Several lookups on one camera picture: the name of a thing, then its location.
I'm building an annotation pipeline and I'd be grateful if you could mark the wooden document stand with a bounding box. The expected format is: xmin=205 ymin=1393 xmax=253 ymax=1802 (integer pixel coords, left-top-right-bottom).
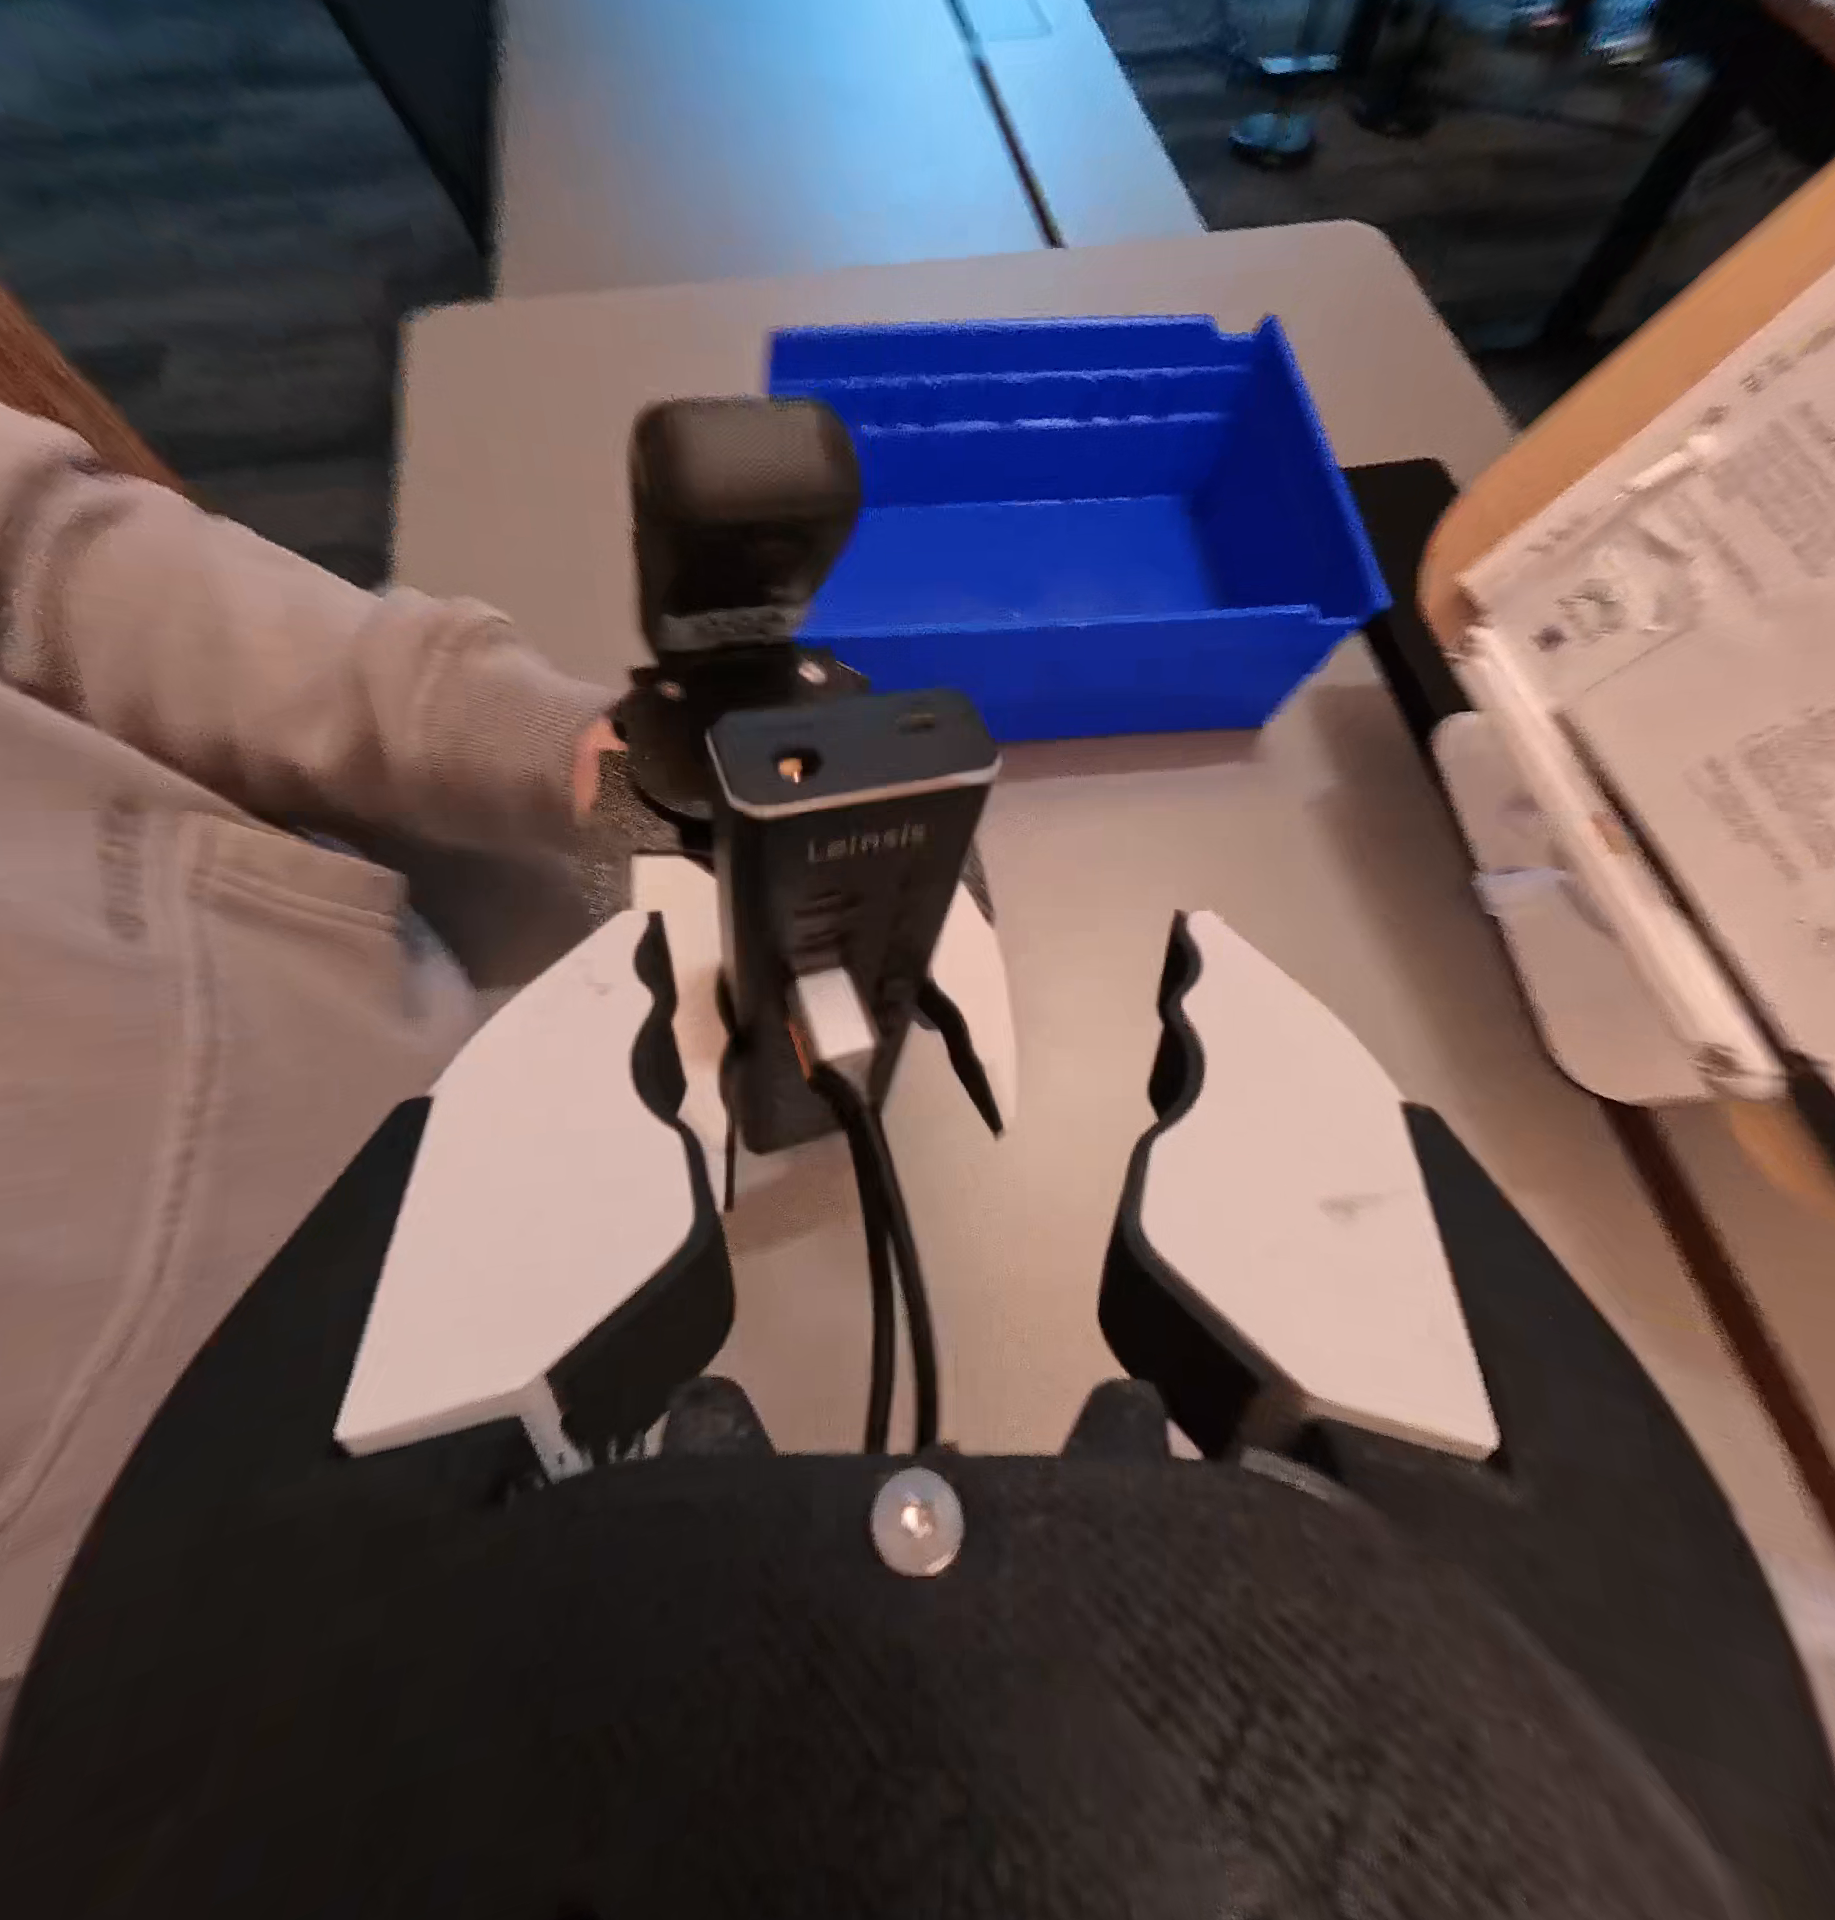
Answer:
xmin=1419 ymin=134 xmax=1835 ymax=1247

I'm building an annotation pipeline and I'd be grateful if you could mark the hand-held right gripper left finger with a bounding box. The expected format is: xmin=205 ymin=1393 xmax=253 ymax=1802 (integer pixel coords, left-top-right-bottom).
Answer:
xmin=332 ymin=905 xmax=739 ymax=1486

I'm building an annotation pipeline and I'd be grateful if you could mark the person's torso in beige hoodie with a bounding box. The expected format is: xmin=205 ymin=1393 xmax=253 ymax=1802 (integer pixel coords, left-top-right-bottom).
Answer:
xmin=0 ymin=659 xmax=484 ymax=1666

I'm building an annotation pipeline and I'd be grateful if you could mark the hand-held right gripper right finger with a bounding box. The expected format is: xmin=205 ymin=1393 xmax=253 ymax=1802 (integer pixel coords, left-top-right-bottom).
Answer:
xmin=1097 ymin=905 xmax=1505 ymax=1464

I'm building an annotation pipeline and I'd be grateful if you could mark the printed paper sheet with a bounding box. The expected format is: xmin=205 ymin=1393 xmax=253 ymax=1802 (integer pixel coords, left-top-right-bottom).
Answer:
xmin=1458 ymin=275 xmax=1835 ymax=1111

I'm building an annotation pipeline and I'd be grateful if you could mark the grey table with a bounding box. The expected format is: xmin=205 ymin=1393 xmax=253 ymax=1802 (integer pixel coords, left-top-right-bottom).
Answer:
xmin=492 ymin=0 xmax=1207 ymax=298

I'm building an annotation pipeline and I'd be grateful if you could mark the person's left forearm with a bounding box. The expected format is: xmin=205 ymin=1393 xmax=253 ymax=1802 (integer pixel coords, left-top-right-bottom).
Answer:
xmin=0 ymin=382 xmax=626 ymax=902

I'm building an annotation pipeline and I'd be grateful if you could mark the black power cable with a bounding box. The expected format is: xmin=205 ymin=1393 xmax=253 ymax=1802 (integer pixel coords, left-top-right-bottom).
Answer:
xmin=853 ymin=974 xmax=946 ymax=1454

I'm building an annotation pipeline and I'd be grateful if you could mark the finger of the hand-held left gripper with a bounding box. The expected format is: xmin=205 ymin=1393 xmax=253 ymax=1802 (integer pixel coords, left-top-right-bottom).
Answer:
xmin=913 ymin=897 xmax=1019 ymax=1142
xmin=627 ymin=852 xmax=746 ymax=1208

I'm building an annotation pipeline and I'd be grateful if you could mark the black cable white usb plug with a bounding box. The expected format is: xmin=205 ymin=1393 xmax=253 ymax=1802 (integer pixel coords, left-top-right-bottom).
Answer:
xmin=789 ymin=965 xmax=904 ymax=1457

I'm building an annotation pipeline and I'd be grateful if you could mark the blue plastic bin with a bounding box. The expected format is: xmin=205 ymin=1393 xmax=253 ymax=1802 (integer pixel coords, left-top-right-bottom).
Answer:
xmin=768 ymin=313 xmax=1393 ymax=748

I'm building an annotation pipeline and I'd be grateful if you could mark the black silver edged usb hub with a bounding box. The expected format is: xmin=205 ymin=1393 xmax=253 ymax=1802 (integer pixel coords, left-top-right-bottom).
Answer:
xmin=703 ymin=690 xmax=1004 ymax=1156

